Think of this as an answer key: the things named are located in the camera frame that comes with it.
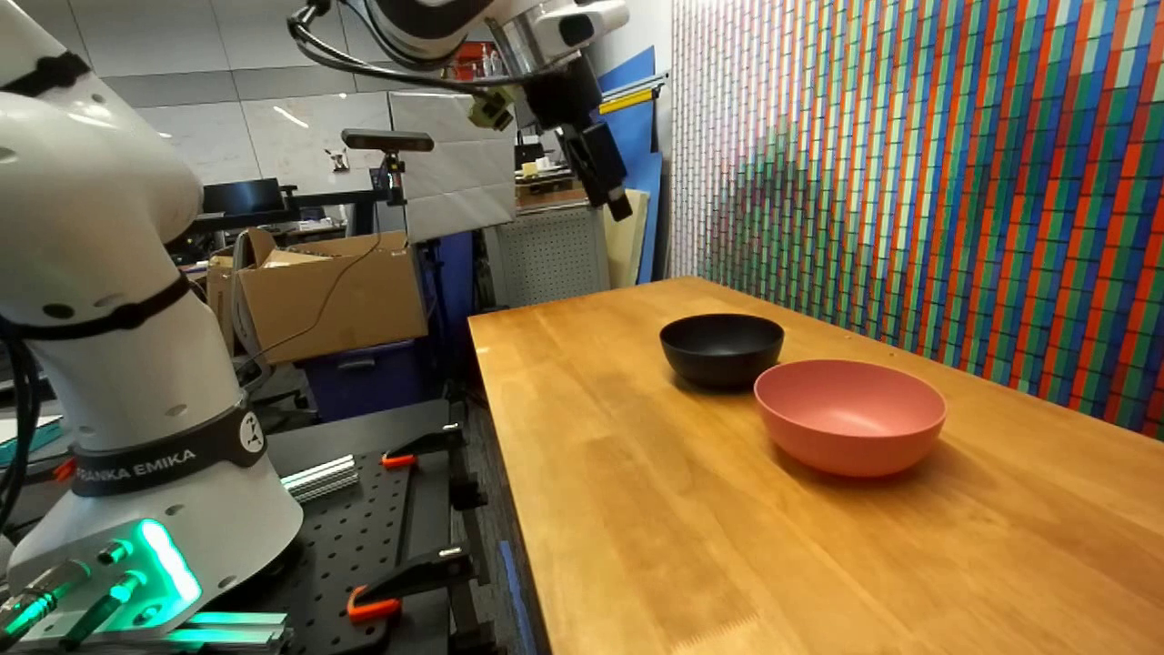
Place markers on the blue plastic bin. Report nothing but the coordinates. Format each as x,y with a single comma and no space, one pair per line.
366,378

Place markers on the brown cardboard box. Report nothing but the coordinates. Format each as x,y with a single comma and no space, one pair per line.
330,295

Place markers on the green lit aluminium rail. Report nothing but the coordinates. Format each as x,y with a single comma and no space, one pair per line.
230,632

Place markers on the black perforated breadboard plate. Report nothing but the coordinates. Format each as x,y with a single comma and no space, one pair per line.
350,532

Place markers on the silver aluminium extrusion bar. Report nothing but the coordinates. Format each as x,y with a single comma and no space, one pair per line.
320,479

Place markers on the translucent white panel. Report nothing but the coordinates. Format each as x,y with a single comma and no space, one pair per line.
461,182

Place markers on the black stereo camera on stand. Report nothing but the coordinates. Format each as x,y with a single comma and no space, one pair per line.
386,139

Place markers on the grey cabinet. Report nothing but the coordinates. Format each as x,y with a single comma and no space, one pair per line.
548,256

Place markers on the dark monitor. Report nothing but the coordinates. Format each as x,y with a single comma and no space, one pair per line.
241,201

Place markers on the black bowl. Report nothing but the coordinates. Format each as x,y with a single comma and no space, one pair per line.
721,351

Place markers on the pink bowl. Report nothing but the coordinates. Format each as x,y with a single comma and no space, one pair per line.
850,416

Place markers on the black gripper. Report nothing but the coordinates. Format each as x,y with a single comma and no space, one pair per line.
563,97

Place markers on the colourful striped backdrop panel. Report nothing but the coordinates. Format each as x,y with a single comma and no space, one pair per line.
947,182

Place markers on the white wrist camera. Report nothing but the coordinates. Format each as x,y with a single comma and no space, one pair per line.
581,18

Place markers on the beige foam sheet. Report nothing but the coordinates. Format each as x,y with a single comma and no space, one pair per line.
624,238

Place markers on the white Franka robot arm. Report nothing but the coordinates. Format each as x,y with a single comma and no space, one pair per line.
110,243

